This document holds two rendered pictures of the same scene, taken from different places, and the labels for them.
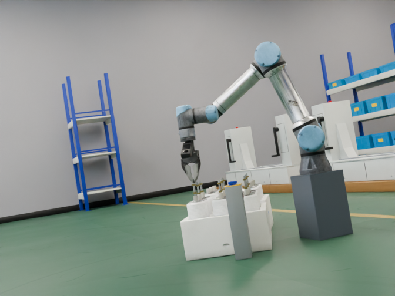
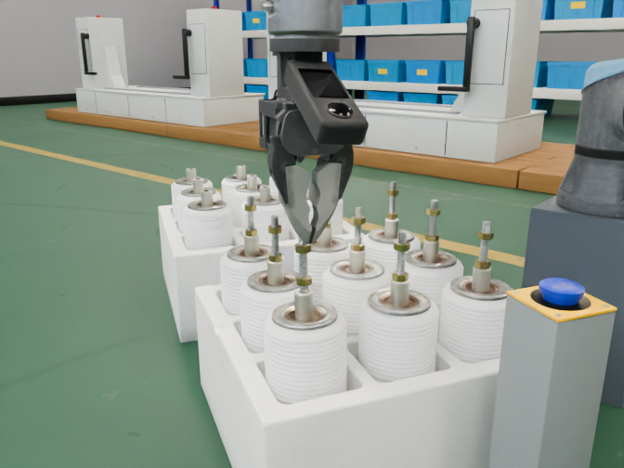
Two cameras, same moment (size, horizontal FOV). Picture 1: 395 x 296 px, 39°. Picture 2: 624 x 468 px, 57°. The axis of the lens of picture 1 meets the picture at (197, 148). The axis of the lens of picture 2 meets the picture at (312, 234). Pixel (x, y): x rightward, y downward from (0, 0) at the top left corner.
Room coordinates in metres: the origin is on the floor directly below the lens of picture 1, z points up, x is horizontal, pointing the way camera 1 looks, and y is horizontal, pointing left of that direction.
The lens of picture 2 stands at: (2.04, 0.33, 0.54)
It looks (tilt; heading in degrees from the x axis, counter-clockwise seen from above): 17 degrees down; 331
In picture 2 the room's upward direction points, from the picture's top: straight up
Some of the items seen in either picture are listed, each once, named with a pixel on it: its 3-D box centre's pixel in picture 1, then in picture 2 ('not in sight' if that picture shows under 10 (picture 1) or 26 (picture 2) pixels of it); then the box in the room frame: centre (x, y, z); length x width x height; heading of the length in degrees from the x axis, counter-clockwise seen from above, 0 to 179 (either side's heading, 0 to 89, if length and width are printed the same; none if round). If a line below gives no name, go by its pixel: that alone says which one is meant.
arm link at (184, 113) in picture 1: (185, 117); not in sight; (2.59, 0.03, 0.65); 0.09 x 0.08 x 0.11; 80
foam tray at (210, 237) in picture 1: (228, 229); (354, 372); (2.67, -0.09, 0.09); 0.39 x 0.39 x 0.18; 82
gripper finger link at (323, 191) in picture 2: (196, 172); (317, 197); (2.59, 0.02, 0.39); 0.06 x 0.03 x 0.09; 173
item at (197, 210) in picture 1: (199, 221); (306, 386); (2.57, 0.04, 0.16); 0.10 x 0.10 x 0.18
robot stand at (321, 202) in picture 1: (320, 204); (592, 291); (2.62, -0.54, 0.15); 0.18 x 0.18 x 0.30; 21
